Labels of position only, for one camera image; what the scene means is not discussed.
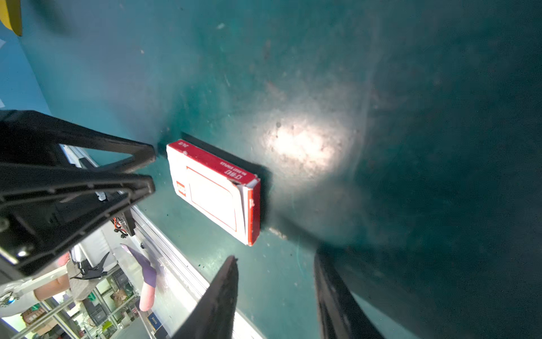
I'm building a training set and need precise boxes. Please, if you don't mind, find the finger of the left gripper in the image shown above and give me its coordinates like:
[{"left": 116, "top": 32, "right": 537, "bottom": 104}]
[
  {"left": 1, "top": 172, "right": 155, "bottom": 275},
  {"left": 1, "top": 110, "right": 156, "bottom": 178}
]

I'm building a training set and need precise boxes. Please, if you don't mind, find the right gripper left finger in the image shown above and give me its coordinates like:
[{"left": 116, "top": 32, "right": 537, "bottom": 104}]
[{"left": 173, "top": 256, "right": 239, "bottom": 339}]

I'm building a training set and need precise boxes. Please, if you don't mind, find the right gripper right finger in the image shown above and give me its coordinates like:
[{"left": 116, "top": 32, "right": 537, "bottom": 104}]
[{"left": 314, "top": 249, "right": 383, "bottom": 339}]

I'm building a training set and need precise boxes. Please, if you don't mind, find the red white staple box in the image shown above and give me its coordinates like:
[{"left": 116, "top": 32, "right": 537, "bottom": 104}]
[{"left": 166, "top": 140, "right": 261, "bottom": 247}]

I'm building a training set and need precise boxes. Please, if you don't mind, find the yellow plastic scoop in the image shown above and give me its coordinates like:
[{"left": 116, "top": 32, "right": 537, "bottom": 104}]
[{"left": 0, "top": 0, "right": 23, "bottom": 37}]

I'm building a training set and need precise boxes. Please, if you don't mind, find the aluminium front rail bed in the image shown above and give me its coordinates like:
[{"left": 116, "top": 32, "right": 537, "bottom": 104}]
[{"left": 62, "top": 145, "right": 265, "bottom": 338}]

